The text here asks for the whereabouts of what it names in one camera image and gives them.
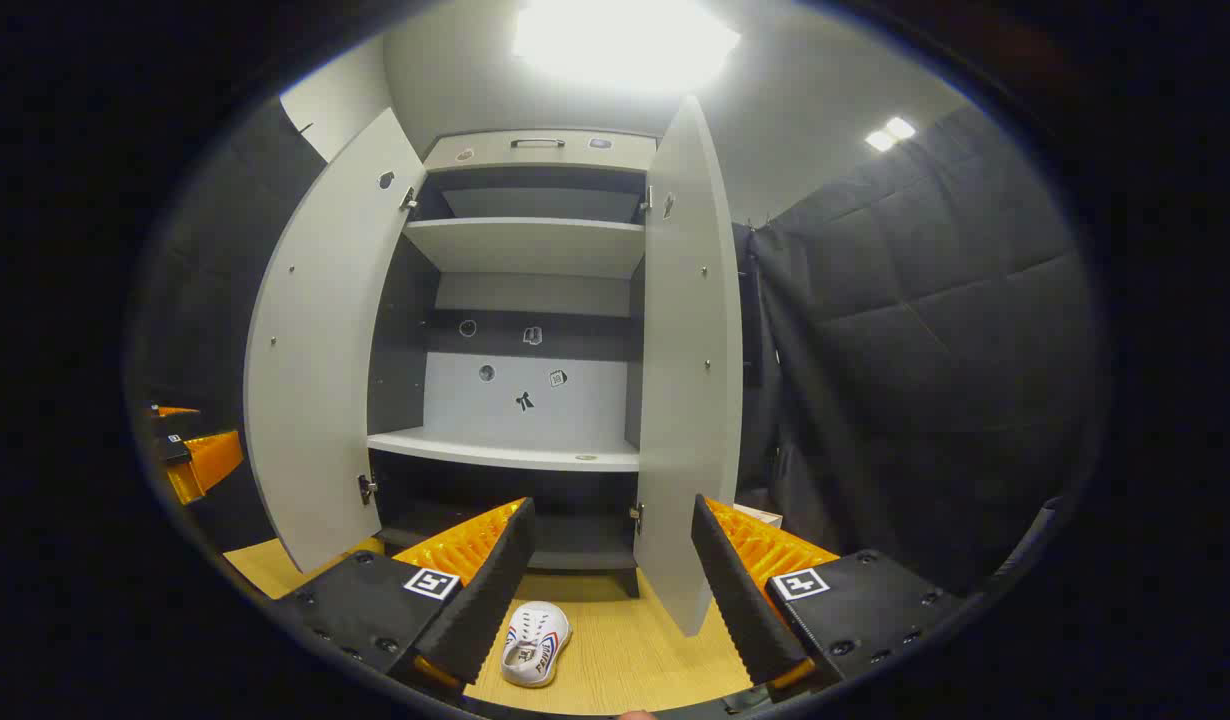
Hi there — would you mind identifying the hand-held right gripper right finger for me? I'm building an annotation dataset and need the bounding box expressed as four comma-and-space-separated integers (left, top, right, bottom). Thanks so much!
691, 494, 976, 701

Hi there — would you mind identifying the grey shoe cabinet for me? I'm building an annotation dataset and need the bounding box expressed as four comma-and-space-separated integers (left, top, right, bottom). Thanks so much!
367, 128, 658, 599

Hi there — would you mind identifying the small ceiling light panel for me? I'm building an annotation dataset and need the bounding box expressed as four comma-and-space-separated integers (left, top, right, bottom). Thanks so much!
865, 116, 918, 153

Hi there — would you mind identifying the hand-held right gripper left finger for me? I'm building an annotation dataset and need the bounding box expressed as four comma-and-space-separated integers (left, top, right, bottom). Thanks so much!
270, 497, 538, 701

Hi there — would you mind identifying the large ceiling light panel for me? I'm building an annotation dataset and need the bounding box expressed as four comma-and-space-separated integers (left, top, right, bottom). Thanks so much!
512, 0, 741, 96

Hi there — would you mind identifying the white striped shoe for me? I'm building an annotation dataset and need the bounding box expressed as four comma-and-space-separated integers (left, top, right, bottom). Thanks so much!
501, 600, 573, 689

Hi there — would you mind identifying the grey cabinet drawer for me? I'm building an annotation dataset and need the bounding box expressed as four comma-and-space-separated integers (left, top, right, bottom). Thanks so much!
423, 128, 658, 173

